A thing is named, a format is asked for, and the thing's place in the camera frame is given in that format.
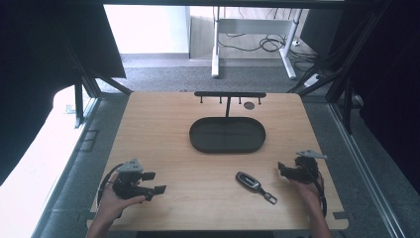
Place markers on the person's left hand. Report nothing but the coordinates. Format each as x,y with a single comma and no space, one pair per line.
112,203

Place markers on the grey round table grommet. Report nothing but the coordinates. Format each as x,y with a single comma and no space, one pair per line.
249,105

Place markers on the dark curtain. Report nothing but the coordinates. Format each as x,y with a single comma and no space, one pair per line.
39,66
389,82

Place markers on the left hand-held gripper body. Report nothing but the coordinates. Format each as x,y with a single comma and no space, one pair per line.
129,168

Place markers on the black metal stand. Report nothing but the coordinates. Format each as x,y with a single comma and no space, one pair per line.
79,99
346,95

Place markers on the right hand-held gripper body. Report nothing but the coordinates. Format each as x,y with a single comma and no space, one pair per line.
306,167

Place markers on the white board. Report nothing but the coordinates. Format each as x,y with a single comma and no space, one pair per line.
148,29

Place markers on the white side surface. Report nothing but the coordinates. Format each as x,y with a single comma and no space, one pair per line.
26,185

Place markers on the white desk frame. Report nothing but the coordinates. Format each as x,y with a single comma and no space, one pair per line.
254,25

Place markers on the aluminium rail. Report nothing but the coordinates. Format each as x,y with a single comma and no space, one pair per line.
363,172

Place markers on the person's right hand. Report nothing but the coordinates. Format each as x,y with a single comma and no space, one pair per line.
305,192

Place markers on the black hook stand with tray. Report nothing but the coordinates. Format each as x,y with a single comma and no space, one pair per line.
227,135

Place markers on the white power strip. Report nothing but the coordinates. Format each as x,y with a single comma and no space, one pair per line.
312,79

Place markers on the black car key with clip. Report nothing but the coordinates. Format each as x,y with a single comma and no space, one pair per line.
249,181

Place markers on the grey floor outlet cover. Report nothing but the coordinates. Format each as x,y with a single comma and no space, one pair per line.
89,140

